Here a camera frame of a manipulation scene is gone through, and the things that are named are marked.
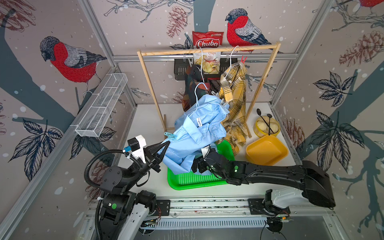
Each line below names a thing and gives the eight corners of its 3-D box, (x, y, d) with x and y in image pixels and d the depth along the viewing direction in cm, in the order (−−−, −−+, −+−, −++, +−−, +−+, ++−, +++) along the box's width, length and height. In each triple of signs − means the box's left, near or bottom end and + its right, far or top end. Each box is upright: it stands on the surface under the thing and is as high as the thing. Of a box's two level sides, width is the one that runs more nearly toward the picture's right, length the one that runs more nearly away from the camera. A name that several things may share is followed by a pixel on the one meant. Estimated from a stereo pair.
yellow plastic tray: (257, 175, 86) (261, 171, 82) (239, 150, 96) (241, 146, 92) (287, 157, 93) (291, 153, 89) (267, 136, 103) (270, 131, 99)
